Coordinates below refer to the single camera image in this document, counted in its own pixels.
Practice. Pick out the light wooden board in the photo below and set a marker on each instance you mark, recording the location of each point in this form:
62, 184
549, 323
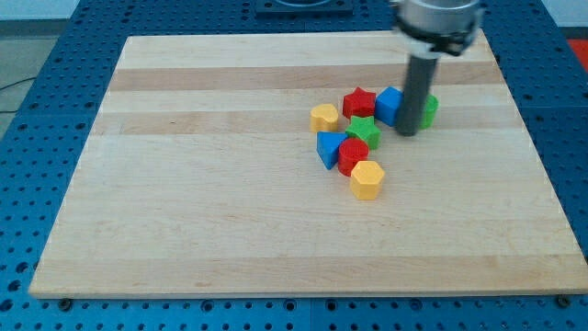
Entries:
200, 179

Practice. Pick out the red circle block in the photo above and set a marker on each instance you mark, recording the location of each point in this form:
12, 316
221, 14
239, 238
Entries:
350, 152

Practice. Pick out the yellow heart block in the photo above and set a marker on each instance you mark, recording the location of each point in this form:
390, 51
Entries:
324, 117

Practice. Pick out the green star block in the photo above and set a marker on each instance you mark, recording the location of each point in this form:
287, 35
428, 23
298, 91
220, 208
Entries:
365, 129

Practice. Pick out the blue triangle block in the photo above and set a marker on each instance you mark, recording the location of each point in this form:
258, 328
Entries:
327, 147

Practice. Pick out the yellow hexagon block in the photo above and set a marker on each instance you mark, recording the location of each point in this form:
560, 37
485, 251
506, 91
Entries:
366, 180

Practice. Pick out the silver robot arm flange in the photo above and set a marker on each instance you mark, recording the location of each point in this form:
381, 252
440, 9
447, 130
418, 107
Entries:
436, 27

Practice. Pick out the red star block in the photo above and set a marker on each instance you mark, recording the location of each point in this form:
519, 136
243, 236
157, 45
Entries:
360, 103

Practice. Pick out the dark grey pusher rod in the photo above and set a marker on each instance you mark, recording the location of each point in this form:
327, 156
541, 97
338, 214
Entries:
418, 79

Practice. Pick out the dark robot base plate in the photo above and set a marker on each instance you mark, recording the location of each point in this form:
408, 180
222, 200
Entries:
274, 8

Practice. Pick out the green circle block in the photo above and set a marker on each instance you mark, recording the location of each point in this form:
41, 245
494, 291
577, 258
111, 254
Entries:
430, 108

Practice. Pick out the blue cube block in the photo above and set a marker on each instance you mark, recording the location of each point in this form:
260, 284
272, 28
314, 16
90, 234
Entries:
387, 104

